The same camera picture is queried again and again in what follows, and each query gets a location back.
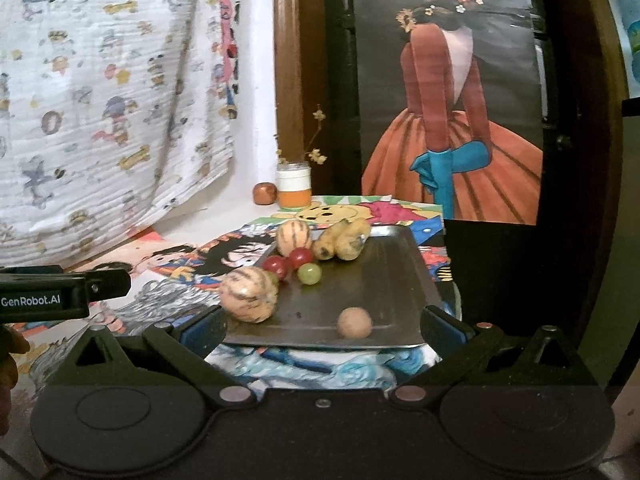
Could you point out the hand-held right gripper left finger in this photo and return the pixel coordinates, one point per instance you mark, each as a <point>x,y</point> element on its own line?
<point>205,326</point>

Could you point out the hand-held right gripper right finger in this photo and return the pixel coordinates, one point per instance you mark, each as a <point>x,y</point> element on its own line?
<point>446,326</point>

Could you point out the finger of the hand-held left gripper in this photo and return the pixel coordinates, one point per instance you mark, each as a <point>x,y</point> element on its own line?
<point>107,284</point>

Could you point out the striped yellow melon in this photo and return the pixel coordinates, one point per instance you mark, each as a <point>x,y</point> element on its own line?
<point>292,237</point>
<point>248,294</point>

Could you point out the green grape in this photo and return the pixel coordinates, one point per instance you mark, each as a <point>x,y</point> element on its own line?
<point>310,273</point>
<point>274,278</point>

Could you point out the metal tray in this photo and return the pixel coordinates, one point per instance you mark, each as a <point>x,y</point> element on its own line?
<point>365,290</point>

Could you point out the brown round fruit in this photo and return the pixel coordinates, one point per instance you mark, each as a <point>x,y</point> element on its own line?
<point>354,322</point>

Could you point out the red cherry tomato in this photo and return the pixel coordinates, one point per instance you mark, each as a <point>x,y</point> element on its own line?
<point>300,256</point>
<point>275,264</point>

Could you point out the yellow banana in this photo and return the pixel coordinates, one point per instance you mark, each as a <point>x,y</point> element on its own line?
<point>352,240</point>
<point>327,246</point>

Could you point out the person's left hand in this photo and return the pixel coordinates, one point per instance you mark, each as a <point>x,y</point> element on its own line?
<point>12,347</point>

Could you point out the white-haired figure drawing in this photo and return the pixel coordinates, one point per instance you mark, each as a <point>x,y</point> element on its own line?
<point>165,300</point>

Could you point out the red apple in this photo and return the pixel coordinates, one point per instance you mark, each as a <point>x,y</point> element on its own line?
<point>265,193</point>

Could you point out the white and orange jar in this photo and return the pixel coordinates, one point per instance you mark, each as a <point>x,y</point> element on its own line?
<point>293,187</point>

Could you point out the white printed blanket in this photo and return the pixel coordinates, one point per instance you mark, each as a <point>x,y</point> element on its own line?
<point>110,100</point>

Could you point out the yellow flower twigs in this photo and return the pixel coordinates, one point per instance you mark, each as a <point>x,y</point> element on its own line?
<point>316,155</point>

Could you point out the wall poster orange dress figure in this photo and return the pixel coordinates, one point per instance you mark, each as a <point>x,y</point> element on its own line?
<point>450,110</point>

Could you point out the brown wooden door frame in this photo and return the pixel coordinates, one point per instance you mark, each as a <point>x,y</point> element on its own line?
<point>300,60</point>

